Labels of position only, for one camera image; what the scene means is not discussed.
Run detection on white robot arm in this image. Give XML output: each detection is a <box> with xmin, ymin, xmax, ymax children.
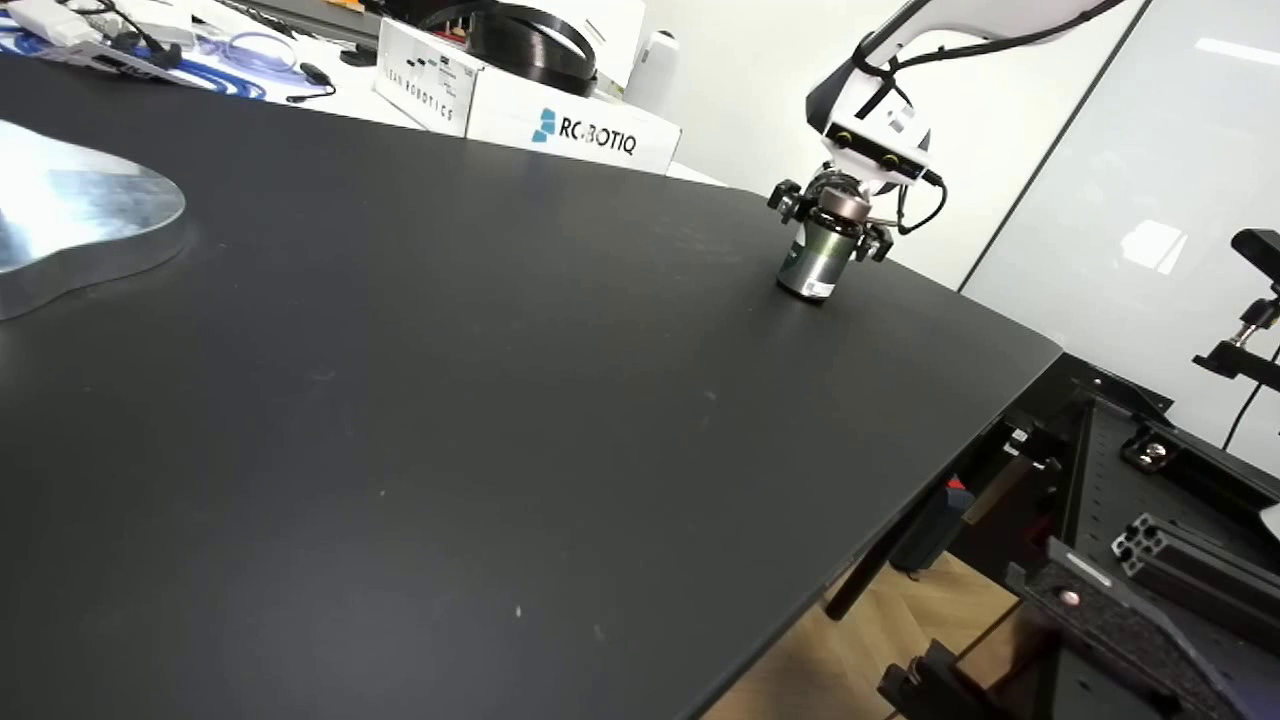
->
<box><xmin>769</xmin><ymin>0</ymin><xmax>1121</xmax><ymax>262</ymax></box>

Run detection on dark vial with bronze cap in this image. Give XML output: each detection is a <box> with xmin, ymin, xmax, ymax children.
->
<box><xmin>777</xmin><ymin>192</ymin><xmax>867</xmax><ymax>303</ymax></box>

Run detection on black camera on stand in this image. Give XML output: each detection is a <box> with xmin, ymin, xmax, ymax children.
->
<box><xmin>1200</xmin><ymin>227</ymin><xmax>1280</xmax><ymax>392</ymax></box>

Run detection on white Robotiq cardboard box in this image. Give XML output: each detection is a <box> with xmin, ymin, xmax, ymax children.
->
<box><xmin>371</xmin><ymin>19</ymin><xmax>682</xmax><ymax>172</ymax></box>

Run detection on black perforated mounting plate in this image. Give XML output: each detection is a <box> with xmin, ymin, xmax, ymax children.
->
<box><xmin>1007</xmin><ymin>408</ymin><xmax>1280</xmax><ymax>720</ymax></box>

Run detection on clear plastic sheet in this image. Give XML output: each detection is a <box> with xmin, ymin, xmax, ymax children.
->
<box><xmin>0</xmin><ymin>119</ymin><xmax>198</xmax><ymax>320</ymax></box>

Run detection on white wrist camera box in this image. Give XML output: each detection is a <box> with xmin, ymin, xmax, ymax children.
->
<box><xmin>826</xmin><ymin>97</ymin><xmax>931</xmax><ymax>180</ymax></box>

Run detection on black bag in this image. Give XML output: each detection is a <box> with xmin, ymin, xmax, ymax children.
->
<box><xmin>459</xmin><ymin>0</ymin><xmax>595</xmax><ymax>97</ymax></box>

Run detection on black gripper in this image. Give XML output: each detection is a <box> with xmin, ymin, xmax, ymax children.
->
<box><xmin>769</xmin><ymin>160</ymin><xmax>909</xmax><ymax>262</ymax></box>

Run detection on black aluminium extrusion rail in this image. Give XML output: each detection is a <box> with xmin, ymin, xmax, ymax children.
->
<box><xmin>1110</xmin><ymin>514</ymin><xmax>1280</xmax><ymax>624</ymax></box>

